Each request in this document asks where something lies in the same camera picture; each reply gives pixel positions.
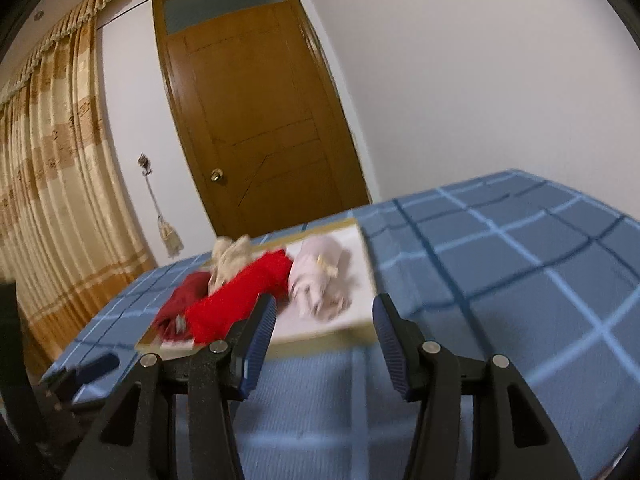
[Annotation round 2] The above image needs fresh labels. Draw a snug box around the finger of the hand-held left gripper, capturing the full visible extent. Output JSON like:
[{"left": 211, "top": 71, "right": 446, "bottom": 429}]
[{"left": 47, "top": 352, "right": 121, "bottom": 403}]

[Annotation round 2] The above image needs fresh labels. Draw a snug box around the dark red garment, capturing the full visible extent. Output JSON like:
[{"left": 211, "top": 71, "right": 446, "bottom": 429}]
[{"left": 152, "top": 272, "right": 211, "bottom": 343}]

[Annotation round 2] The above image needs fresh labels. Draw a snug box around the curtain tassel tieback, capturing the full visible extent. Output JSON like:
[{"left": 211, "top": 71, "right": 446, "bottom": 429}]
[{"left": 145, "top": 175, "right": 185, "bottom": 259}]

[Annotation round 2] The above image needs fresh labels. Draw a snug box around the beige striped curtain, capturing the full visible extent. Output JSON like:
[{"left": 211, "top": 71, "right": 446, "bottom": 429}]
[{"left": 0, "top": 0, "right": 201, "bottom": 361}]

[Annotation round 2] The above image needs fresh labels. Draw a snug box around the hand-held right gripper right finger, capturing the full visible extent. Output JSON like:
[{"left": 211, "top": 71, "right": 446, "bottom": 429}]
[{"left": 372, "top": 292, "right": 583, "bottom": 480}]

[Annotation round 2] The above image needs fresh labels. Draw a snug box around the blue plaid bed sheet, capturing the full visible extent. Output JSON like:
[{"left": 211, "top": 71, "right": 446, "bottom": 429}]
[{"left": 40, "top": 169, "right": 640, "bottom": 480}]

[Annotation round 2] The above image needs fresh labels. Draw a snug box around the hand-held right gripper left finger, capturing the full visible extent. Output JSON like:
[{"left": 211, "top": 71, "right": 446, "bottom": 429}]
[{"left": 62, "top": 292, "right": 278, "bottom": 480}]

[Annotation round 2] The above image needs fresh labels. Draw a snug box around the beige underwear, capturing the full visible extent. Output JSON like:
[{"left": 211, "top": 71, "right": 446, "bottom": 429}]
[{"left": 207, "top": 234, "right": 253, "bottom": 293}]

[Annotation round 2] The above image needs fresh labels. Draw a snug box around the brown wooden door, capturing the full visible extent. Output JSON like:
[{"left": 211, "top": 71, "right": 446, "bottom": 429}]
[{"left": 152, "top": 0, "right": 373, "bottom": 241}]

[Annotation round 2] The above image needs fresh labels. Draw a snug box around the bright red garment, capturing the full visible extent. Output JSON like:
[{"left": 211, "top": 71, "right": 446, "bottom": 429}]
[{"left": 185, "top": 249, "right": 293, "bottom": 343}]

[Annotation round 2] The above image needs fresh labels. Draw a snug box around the pale pink garment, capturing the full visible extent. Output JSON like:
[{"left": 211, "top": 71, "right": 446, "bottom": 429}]
[{"left": 287, "top": 236, "right": 353, "bottom": 320}]

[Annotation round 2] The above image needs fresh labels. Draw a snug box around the shallow cardboard box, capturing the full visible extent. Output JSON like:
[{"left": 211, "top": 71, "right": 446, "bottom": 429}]
[{"left": 136, "top": 219, "right": 378, "bottom": 361}]

